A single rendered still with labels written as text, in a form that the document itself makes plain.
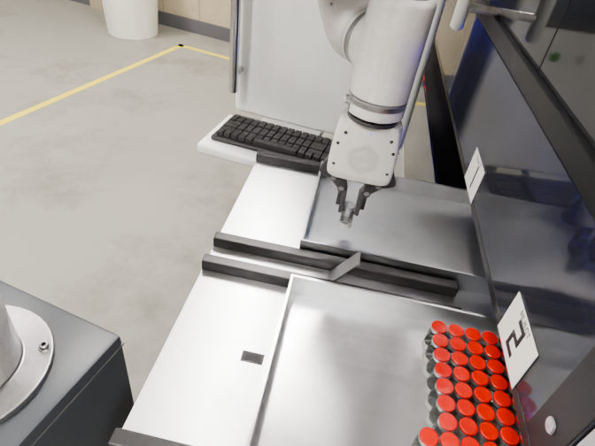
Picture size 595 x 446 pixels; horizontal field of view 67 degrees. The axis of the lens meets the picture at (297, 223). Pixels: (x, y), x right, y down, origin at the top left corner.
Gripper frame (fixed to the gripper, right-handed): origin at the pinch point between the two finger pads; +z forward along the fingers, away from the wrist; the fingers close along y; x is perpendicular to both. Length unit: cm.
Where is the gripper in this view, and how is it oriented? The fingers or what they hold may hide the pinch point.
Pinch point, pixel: (351, 199)
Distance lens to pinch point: 75.5
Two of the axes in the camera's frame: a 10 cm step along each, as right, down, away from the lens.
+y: 9.8, 2.1, -0.5
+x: 1.7, -6.0, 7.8
